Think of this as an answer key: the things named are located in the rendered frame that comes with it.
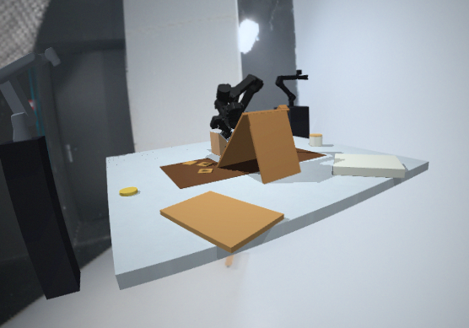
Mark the yellow round disc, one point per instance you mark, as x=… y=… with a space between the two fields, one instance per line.
x=128 y=191

